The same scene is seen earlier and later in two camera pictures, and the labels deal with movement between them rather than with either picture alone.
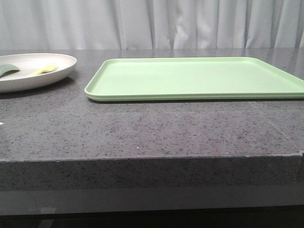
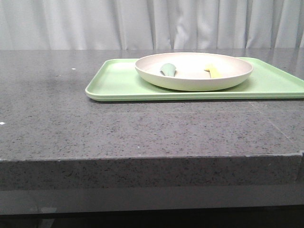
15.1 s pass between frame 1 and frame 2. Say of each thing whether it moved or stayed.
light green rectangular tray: stayed
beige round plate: moved
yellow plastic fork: moved
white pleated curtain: stayed
